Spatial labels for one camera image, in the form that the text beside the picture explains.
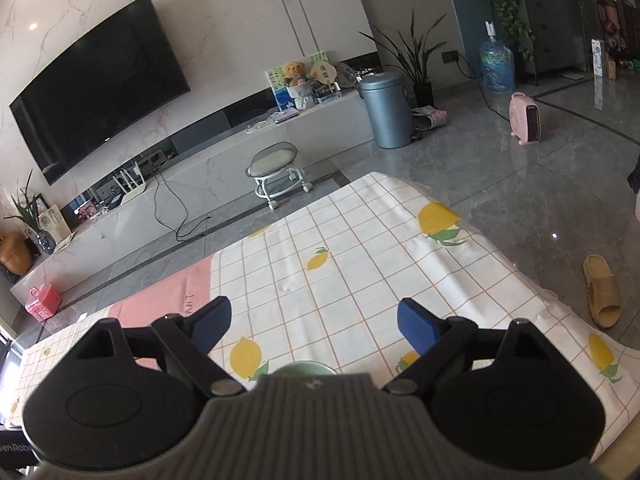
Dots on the grey white tv cabinet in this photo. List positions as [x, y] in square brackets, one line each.
[199, 184]

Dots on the red tissue box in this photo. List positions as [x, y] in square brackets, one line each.
[43, 302]

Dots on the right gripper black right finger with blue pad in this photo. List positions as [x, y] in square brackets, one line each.
[442, 345]

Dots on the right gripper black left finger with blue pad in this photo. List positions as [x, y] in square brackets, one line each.
[185, 344]

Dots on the orange gourd vase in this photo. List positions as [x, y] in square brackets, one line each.
[15, 255]

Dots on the brown teddy bear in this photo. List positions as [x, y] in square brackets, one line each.
[294, 74]

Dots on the pink restaurant placemat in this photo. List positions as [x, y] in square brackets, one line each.
[183, 293]

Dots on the blue water jug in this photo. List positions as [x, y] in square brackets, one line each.
[496, 63]

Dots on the white wifi router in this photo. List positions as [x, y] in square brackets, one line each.
[131, 182]

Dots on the grey round trash can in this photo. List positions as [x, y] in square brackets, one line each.
[388, 108]

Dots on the small grey rolling stool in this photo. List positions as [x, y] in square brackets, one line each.
[275, 173]

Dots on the pink space heater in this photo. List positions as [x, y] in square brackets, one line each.
[525, 120]

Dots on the black wall television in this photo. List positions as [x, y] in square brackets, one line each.
[117, 73]

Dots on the green picture board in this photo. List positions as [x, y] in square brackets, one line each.
[275, 75]

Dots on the tan rubber slipper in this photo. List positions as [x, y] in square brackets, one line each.
[603, 293]

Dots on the light green ceramic bowl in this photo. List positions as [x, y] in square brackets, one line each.
[304, 369]

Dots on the plant in blue vase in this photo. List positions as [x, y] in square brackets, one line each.
[27, 211]

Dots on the green potted floor plant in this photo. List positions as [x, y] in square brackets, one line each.
[412, 53]

